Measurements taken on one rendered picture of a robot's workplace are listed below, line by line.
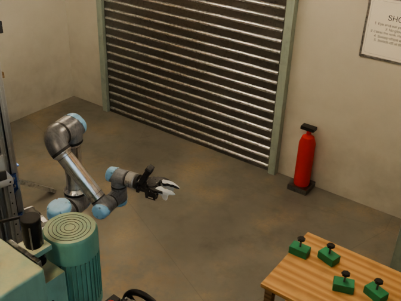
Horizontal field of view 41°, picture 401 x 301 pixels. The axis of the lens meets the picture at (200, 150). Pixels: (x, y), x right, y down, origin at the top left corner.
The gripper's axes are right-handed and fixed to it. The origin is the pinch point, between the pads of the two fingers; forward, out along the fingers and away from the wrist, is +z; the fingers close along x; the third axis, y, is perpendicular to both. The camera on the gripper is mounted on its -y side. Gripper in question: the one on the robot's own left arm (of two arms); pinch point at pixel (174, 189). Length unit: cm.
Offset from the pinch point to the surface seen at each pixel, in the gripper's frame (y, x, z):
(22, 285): -40, 93, 3
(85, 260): -29, 71, 6
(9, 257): -41, 87, -8
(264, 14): 15, -233, -39
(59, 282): -26, 80, 2
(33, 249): -40, 81, -4
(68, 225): -36, 66, -3
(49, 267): -29, 78, -2
